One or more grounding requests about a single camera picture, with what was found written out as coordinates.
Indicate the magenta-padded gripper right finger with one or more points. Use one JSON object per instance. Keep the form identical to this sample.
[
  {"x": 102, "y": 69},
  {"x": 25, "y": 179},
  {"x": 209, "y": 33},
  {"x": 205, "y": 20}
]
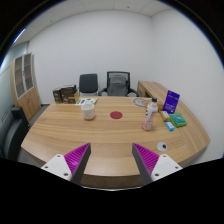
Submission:
[{"x": 150, "y": 160}]

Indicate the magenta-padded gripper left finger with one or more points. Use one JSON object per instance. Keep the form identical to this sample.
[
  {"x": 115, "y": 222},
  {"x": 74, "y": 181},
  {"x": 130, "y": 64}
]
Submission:
[{"x": 75, "y": 160}]

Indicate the clear black-capped drink bottle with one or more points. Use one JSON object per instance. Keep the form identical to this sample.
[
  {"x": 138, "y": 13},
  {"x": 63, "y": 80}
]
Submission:
[{"x": 150, "y": 115}]

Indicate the small blue pack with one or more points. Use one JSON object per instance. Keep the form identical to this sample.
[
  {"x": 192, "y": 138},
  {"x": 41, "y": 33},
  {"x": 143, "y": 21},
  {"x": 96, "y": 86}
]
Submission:
[{"x": 169, "y": 126}]

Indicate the yellow snack pack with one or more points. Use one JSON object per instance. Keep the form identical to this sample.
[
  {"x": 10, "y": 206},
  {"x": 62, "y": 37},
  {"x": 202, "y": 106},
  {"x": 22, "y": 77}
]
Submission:
[{"x": 165, "y": 115}]

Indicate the green flat box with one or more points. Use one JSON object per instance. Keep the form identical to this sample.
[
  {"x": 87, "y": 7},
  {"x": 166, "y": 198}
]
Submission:
[{"x": 178, "y": 120}]

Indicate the white patterned cup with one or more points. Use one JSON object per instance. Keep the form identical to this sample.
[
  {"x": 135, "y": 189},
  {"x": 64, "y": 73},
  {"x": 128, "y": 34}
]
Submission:
[{"x": 88, "y": 111}]

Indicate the flat round red coaster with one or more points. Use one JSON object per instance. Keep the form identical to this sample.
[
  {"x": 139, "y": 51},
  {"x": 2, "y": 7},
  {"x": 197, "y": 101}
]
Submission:
[{"x": 116, "y": 115}]

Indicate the dark box with kraft side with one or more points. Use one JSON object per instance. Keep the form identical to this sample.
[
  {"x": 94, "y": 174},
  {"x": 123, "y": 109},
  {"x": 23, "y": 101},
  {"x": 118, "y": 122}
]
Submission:
[{"x": 70, "y": 99}]

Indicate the purple standing sign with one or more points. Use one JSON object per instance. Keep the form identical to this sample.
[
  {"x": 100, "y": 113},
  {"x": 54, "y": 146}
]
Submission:
[{"x": 171, "y": 101}]

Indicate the dark brown cardboard box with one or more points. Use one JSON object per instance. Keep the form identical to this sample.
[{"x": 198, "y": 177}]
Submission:
[{"x": 56, "y": 95}]

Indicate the black sofa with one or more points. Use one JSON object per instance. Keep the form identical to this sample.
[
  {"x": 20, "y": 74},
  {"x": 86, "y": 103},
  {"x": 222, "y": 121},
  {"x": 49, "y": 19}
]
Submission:
[{"x": 11, "y": 133}]

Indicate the wooden side desk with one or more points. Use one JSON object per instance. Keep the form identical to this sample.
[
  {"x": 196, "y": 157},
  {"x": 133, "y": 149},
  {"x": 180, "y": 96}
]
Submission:
[{"x": 151, "y": 88}]

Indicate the black office chair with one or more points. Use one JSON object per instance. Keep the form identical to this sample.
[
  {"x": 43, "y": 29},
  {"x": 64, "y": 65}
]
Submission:
[{"x": 88, "y": 83}]

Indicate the wooden glass-door cabinet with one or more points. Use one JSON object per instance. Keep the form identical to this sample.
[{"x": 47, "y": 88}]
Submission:
[{"x": 26, "y": 96}]

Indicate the grey mesh office chair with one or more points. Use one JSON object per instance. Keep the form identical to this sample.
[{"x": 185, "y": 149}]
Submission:
[{"x": 117, "y": 85}]

